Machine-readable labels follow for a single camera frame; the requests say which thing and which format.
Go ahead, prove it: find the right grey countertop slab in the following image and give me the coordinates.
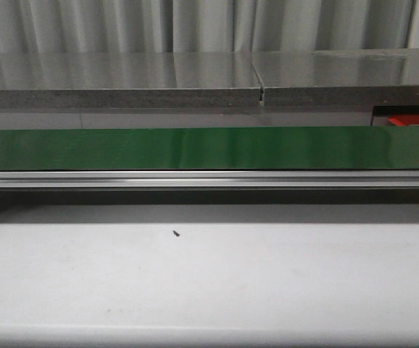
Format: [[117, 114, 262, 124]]
[[252, 49, 419, 108]]

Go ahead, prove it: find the grey countertop slab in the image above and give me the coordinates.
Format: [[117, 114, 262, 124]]
[[252, 49, 419, 108], [0, 52, 261, 109]]

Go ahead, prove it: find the green conveyor belt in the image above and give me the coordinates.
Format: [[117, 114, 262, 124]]
[[0, 126, 419, 171]]

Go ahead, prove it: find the left grey countertop slab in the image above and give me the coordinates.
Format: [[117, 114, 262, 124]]
[[0, 52, 261, 109]]

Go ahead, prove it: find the red plastic tray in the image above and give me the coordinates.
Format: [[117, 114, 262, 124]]
[[388, 114, 419, 126]]

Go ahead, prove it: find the grey pleated curtain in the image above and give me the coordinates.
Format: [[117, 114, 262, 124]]
[[0, 1, 415, 53]]

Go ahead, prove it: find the aluminium conveyor side rail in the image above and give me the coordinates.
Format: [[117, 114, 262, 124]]
[[0, 170, 419, 191]]

